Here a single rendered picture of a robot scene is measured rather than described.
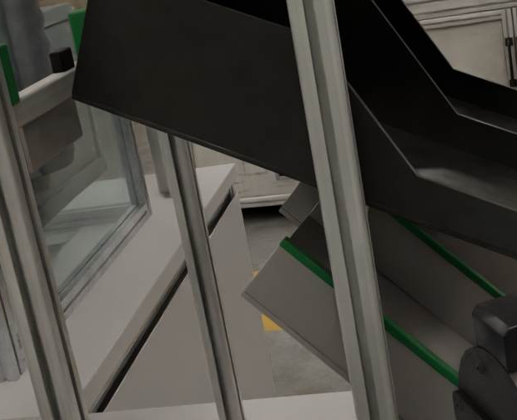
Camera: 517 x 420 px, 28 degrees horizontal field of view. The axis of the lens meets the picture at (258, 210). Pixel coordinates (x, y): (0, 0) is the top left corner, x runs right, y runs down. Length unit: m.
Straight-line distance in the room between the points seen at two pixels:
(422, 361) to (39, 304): 0.20
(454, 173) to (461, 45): 3.81
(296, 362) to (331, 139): 2.82
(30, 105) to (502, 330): 0.37
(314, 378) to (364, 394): 2.65
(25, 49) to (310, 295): 1.04
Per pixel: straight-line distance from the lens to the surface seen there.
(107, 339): 1.45
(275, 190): 4.71
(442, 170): 0.60
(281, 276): 0.56
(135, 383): 1.50
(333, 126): 0.50
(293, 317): 0.57
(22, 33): 1.55
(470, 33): 4.39
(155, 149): 2.11
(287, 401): 1.17
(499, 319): 0.27
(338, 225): 0.51
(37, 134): 0.61
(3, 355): 1.38
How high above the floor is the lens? 1.39
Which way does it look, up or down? 16 degrees down
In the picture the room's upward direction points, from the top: 10 degrees counter-clockwise
